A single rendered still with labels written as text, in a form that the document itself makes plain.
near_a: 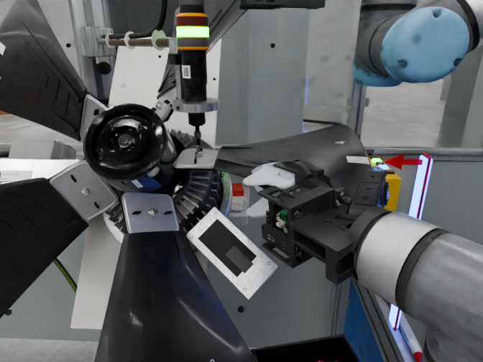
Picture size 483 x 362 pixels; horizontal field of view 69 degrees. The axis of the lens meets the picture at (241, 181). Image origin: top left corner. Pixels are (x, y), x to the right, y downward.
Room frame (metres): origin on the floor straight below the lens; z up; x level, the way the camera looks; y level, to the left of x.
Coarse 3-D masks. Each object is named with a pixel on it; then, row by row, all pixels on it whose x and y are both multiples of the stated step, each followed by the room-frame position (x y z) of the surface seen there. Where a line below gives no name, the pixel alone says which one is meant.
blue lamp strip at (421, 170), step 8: (424, 160) 0.51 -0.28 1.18; (424, 168) 0.50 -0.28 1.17; (416, 176) 0.52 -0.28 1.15; (424, 176) 0.50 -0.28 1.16; (416, 184) 0.52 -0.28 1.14; (416, 192) 0.51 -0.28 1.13; (416, 200) 0.51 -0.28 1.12; (416, 208) 0.50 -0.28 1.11; (392, 312) 0.51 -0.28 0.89; (392, 320) 0.51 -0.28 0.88
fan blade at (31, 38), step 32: (32, 0) 0.66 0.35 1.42; (0, 32) 0.67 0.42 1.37; (32, 32) 0.64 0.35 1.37; (0, 64) 0.66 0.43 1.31; (32, 64) 0.62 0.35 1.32; (64, 64) 0.59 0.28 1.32; (0, 96) 0.66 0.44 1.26; (32, 96) 0.63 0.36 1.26; (64, 96) 0.59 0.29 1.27; (64, 128) 0.60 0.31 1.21
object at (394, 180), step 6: (372, 162) 0.84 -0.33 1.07; (384, 162) 0.84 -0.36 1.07; (390, 174) 0.75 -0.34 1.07; (390, 180) 0.73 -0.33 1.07; (396, 180) 0.73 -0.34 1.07; (390, 186) 0.73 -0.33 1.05; (396, 186) 0.73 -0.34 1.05; (390, 192) 0.73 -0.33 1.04; (396, 192) 0.73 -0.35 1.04; (390, 198) 0.73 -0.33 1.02; (396, 198) 0.73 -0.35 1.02; (390, 204) 0.73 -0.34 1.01; (396, 204) 0.73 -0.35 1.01; (390, 210) 0.73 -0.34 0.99
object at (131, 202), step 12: (132, 192) 0.48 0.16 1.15; (132, 204) 0.46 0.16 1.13; (144, 204) 0.48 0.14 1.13; (156, 204) 0.49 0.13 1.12; (168, 204) 0.51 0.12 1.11; (132, 216) 0.45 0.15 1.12; (144, 216) 0.46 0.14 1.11; (156, 216) 0.48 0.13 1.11; (168, 216) 0.49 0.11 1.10; (132, 228) 0.43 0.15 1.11; (144, 228) 0.45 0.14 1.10; (156, 228) 0.46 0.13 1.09; (168, 228) 0.47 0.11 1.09
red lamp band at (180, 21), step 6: (180, 18) 0.51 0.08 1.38; (186, 18) 0.51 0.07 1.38; (192, 18) 0.51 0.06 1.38; (198, 18) 0.51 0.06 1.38; (204, 18) 0.52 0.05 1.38; (180, 24) 0.51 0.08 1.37; (186, 24) 0.51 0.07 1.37; (192, 24) 0.51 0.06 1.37; (198, 24) 0.51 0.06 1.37; (204, 24) 0.52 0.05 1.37
